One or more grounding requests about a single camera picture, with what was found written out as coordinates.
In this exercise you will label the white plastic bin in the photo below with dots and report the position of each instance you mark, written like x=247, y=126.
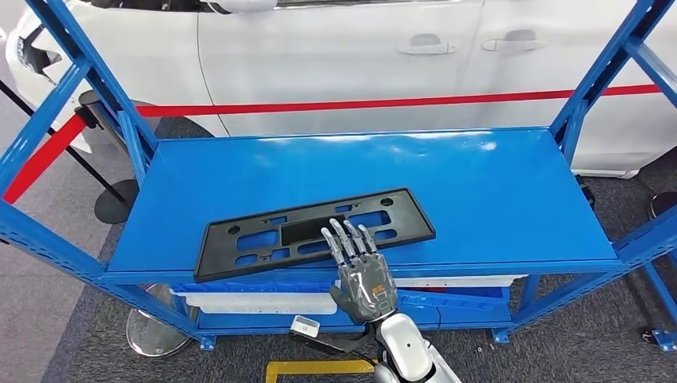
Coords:
x=254, y=304
x=465, y=281

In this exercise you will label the large blue metal shelf rack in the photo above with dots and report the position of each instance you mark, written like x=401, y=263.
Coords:
x=476, y=211

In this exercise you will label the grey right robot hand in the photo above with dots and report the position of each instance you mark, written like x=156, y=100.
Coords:
x=367, y=285

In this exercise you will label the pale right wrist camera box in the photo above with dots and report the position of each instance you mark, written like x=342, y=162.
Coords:
x=305, y=326

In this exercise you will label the red barrier belt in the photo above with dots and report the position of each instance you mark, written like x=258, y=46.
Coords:
x=317, y=105

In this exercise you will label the white car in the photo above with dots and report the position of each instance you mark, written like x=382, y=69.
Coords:
x=317, y=63

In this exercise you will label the black plastic plate part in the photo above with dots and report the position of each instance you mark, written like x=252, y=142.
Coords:
x=412, y=222

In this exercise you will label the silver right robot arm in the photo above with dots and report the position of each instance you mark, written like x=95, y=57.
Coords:
x=404, y=346

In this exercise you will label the yellow floor tape square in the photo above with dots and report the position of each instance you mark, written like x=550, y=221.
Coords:
x=317, y=366

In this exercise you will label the blue plastic bin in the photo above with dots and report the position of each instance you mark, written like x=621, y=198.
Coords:
x=449, y=301

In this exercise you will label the black stanchion with chrome base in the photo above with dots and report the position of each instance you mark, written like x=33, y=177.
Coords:
x=153, y=333

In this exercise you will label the thin black pole stand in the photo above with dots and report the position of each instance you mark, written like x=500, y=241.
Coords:
x=116, y=203

